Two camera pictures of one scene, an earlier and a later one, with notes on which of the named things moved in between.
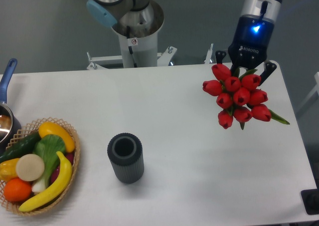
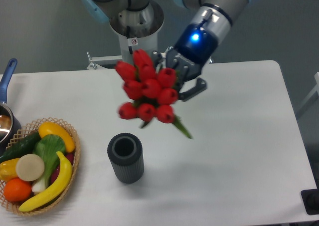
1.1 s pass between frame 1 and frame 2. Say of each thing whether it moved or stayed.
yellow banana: stayed
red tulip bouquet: moved
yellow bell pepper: stayed
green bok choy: stayed
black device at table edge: stayed
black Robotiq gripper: moved
